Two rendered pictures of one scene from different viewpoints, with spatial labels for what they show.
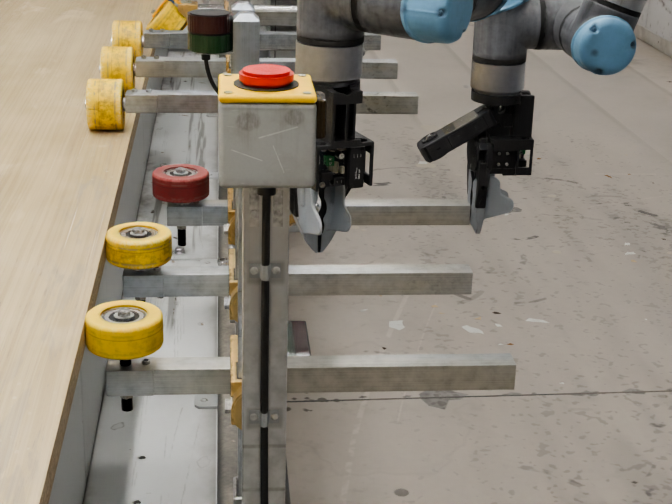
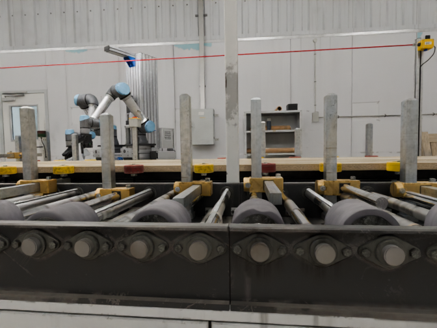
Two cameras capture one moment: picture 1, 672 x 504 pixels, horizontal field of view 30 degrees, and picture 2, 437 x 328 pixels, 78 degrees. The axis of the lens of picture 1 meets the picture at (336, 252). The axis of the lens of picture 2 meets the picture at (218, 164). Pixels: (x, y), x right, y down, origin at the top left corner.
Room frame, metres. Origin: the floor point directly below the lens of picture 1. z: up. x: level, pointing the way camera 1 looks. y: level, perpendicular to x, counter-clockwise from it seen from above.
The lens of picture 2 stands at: (-0.17, 2.01, 0.97)
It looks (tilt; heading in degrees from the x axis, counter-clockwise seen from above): 3 degrees down; 282
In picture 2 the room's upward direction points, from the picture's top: 1 degrees counter-clockwise
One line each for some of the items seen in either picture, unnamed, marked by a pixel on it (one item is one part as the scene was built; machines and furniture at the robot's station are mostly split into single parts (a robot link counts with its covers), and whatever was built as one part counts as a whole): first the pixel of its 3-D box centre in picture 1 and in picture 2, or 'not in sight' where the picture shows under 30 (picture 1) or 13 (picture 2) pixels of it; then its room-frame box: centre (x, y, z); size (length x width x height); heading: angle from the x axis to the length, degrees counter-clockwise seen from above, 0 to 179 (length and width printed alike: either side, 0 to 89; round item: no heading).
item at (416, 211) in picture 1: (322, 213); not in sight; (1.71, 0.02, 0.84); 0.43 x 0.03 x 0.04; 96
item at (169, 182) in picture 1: (181, 207); not in sight; (1.69, 0.22, 0.85); 0.08 x 0.08 x 0.11
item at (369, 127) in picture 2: not in sight; (369, 157); (-0.83, -0.11, 0.89); 0.03 x 0.03 x 0.48; 6
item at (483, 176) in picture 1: (481, 177); not in sight; (1.71, -0.20, 0.91); 0.05 x 0.02 x 0.09; 5
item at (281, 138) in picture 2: not in sight; (271, 160); (-0.11, -2.52, 0.78); 0.90 x 0.45 x 1.55; 7
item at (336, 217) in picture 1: (337, 218); not in sight; (1.39, 0.00, 0.95); 0.06 x 0.03 x 0.09; 26
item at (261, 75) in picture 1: (266, 80); not in sight; (0.90, 0.05, 1.22); 0.04 x 0.04 x 0.02
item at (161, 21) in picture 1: (166, 22); not in sight; (2.68, 0.38, 0.93); 0.09 x 0.08 x 0.09; 96
